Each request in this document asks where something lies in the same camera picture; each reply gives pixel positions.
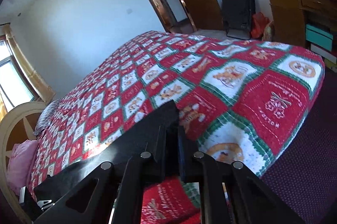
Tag black pants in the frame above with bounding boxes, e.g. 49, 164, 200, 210
34, 100, 197, 202

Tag red patchwork bed quilt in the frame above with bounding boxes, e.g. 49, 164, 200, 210
29, 31, 325, 223

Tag pink folded blanket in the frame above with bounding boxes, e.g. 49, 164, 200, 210
6, 140, 38, 196

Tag grey striped pillow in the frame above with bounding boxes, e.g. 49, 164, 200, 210
34, 99, 62, 136

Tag cream round headboard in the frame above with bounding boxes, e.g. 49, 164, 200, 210
1, 102, 46, 223

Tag yellow curtain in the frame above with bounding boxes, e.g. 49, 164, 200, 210
2, 23, 57, 104

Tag window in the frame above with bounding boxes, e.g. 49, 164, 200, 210
0, 35, 39, 119

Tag red bag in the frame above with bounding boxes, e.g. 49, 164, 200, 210
251, 12, 270, 39

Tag teal box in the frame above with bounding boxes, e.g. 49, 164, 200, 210
306, 24, 334, 51

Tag black suitcase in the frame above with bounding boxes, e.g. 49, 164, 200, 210
221, 0, 255, 40

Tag wooden desk cabinet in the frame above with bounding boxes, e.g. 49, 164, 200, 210
262, 0, 337, 67

